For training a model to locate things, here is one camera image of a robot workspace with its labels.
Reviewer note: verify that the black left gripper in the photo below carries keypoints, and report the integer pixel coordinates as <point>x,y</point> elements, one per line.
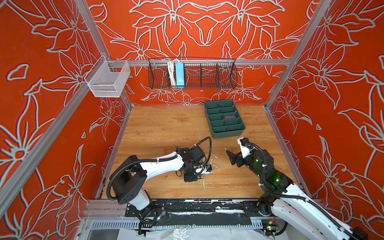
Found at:
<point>188,178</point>

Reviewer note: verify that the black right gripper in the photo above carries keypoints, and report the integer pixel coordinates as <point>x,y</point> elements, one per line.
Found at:
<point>233,158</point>

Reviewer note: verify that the green divided organizer tray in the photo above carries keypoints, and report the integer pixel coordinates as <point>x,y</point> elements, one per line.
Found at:
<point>224,119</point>

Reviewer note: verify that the purple teal yellow sock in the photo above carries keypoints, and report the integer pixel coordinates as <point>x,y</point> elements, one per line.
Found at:
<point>227,117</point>

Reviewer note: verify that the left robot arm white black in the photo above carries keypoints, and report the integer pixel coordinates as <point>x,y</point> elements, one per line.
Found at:
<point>126,182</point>

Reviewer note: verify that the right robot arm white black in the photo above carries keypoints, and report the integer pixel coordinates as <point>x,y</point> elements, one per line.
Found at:
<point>282,198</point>

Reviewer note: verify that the light blue box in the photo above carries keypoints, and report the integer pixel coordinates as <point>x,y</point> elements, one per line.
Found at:
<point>180,76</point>

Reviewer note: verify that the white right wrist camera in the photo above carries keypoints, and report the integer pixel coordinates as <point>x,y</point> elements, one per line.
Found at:
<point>245,150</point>

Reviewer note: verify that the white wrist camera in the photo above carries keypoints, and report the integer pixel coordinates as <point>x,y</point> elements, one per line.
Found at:
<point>245,150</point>
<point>203,170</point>

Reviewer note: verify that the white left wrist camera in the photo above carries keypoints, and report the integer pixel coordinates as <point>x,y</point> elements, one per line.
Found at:
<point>203,170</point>

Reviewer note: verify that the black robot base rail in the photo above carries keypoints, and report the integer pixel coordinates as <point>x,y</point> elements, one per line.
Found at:
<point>240,213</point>

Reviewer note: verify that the black wire wall basket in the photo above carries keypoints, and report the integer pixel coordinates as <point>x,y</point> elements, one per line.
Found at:
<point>200,74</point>

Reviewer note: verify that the clear plastic wall bin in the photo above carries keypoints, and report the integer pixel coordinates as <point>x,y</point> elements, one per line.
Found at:
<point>107,79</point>

